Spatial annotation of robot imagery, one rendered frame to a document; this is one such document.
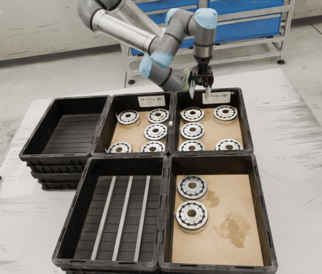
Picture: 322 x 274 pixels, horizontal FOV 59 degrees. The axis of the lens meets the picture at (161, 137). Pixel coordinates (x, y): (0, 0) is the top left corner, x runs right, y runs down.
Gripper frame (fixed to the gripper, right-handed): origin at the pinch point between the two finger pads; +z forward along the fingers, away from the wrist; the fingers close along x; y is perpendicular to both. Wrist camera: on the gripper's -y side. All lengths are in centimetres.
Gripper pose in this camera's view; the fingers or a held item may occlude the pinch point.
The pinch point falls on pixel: (199, 95)
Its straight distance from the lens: 122.2
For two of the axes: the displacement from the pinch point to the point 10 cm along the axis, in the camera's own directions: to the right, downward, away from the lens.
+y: -0.9, 6.9, -7.2
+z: 0.3, 7.3, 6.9
